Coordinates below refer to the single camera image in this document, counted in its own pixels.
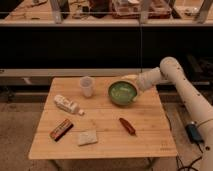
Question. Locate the clear plastic cup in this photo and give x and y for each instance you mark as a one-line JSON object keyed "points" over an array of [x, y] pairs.
{"points": [[86, 84]]}

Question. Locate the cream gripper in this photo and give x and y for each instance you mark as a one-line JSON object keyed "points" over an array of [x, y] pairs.
{"points": [[132, 78]]}

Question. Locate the brown chocolate bar box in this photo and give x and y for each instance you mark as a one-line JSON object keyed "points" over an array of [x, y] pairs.
{"points": [[61, 130]]}

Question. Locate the green ceramic bowl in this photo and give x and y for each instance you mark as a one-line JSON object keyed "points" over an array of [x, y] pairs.
{"points": [[122, 93]]}

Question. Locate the wooden table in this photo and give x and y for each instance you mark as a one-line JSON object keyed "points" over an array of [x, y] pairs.
{"points": [[153, 137]]}

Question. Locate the long workbench shelf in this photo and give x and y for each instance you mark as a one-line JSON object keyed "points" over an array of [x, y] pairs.
{"points": [[106, 13]]}

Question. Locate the white plastic bottle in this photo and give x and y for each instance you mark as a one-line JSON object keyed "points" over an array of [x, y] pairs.
{"points": [[67, 105]]}

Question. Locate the blue black cable plug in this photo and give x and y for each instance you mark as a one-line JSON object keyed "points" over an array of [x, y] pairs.
{"points": [[193, 133]]}

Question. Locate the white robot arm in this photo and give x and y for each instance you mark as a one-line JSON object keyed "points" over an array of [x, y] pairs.
{"points": [[200, 110]]}

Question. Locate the white sponge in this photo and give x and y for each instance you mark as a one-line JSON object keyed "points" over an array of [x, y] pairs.
{"points": [[87, 137]]}

